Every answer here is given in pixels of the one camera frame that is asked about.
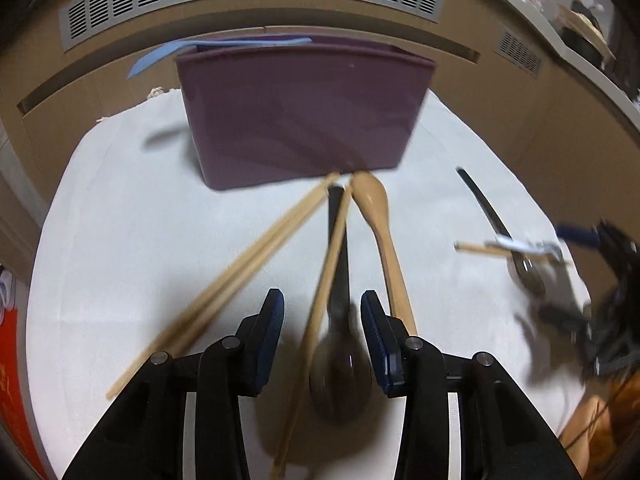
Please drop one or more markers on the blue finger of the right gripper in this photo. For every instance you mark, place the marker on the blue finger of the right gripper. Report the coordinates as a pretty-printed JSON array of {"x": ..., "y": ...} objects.
[
  {"x": 568, "y": 323},
  {"x": 617, "y": 248}
]

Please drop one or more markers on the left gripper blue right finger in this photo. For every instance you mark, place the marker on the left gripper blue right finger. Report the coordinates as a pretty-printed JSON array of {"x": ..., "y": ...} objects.
[{"x": 384, "y": 336}]

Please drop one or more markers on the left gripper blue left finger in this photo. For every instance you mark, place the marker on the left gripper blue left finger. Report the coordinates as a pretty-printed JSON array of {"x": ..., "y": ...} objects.
[{"x": 259, "y": 335}]

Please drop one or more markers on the white plastic spoon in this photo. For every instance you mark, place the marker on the white plastic spoon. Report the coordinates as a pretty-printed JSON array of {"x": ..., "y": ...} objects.
[{"x": 551, "y": 251}]

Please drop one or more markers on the wooden spoon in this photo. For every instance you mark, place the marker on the wooden spoon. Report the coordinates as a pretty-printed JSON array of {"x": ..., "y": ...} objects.
[{"x": 371, "y": 199}]

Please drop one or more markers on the blue plastic spoon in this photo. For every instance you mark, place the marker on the blue plastic spoon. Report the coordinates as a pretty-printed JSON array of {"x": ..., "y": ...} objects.
[{"x": 175, "y": 46}]

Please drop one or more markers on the black pot with utensils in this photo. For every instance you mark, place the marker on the black pot with utensils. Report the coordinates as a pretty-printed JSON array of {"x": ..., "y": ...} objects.
[{"x": 581, "y": 31}]

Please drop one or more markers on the white kitchen countertop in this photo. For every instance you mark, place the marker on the white kitchen countertop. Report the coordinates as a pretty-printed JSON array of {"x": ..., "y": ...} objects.
[{"x": 550, "y": 25}]

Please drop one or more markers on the wooden chopstick diagonal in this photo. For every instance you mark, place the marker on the wooden chopstick diagonal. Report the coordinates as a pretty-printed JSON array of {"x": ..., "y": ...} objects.
[{"x": 310, "y": 336}]

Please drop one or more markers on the wooden chopstick lower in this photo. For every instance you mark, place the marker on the wooden chopstick lower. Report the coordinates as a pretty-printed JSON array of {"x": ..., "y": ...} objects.
[{"x": 207, "y": 296}]

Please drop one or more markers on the wooden chopstick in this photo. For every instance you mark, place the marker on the wooden chopstick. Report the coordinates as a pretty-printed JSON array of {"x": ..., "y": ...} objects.
[
  {"x": 207, "y": 296},
  {"x": 192, "y": 322}
]

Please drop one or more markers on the white cloth mat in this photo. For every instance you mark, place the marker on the white cloth mat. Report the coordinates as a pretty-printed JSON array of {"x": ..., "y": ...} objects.
[{"x": 134, "y": 234}]

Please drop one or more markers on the wooden chopstick upper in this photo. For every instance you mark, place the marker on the wooden chopstick upper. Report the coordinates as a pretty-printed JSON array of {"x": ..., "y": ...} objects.
[{"x": 192, "y": 322}]

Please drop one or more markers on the purple utensil holder box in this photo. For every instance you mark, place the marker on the purple utensil holder box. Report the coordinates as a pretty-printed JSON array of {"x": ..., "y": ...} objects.
[{"x": 270, "y": 114}]

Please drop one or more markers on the small grey vent grille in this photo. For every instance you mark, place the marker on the small grey vent grille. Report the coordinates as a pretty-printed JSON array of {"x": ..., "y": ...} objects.
[{"x": 511, "y": 47}]

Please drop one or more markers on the red floor mat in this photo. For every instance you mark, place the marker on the red floor mat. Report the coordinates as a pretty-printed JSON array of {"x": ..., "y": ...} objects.
[{"x": 13, "y": 407}]

